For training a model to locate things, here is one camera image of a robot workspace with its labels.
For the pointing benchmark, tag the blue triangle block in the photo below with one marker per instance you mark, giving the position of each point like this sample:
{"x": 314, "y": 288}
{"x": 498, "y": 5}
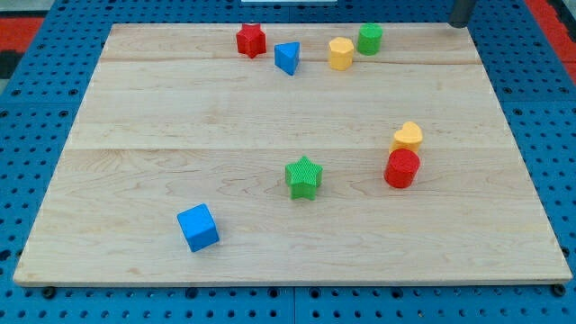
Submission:
{"x": 287, "y": 56}

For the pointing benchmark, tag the green star block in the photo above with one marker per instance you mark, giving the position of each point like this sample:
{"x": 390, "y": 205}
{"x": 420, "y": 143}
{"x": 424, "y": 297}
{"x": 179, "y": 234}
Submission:
{"x": 303, "y": 178}

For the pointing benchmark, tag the light wooden board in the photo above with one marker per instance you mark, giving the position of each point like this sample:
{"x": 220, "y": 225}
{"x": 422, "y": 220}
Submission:
{"x": 174, "y": 117}

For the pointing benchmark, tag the blue cube block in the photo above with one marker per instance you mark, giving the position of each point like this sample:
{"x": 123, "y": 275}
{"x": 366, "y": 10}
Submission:
{"x": 198, "y": 227}

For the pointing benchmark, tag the red cylinder block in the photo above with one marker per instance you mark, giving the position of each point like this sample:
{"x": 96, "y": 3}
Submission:
{"x": 401, "y": 169}

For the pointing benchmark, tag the yellow heart block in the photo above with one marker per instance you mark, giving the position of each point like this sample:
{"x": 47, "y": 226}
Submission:
{"x": 409, "y": 136}

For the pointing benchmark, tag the yellow hexagon block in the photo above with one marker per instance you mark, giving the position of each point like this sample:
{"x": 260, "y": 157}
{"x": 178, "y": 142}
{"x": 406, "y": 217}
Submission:
{"x": 341, "y": 53}

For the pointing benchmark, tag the red star block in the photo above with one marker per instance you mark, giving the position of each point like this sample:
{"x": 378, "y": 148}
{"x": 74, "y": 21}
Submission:
{"x": 251, "y": 40}

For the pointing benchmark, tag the green cylinder block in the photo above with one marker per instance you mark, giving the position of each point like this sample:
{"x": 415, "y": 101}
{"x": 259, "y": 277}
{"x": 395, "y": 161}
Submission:
{"x": 369, "y": 39}

